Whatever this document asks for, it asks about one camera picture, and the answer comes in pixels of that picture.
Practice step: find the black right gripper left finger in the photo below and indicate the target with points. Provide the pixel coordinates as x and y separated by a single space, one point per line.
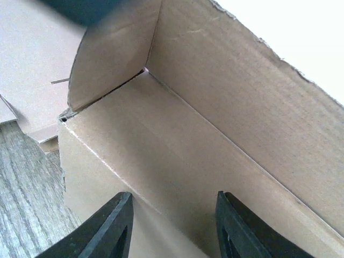
107 233

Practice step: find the flat cardboard blank front left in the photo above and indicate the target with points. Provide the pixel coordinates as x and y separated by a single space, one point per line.
38 47

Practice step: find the large cardboard box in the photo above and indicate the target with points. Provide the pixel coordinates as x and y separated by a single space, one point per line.
174 101

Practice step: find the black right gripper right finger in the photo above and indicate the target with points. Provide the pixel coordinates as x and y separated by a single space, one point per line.
241 233

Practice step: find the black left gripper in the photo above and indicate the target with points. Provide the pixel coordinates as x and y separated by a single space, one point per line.
82 12

